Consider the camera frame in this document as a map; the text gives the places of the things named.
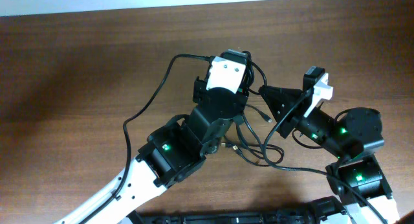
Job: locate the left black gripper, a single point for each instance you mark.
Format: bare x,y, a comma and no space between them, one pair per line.
198,89

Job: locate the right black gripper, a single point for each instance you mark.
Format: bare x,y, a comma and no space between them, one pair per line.
280,99

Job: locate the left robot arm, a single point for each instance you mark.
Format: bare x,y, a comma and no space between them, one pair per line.
171,154

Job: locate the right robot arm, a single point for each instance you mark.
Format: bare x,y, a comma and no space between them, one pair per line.
352,136

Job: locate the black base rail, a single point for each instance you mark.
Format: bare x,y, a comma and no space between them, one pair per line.
325,210

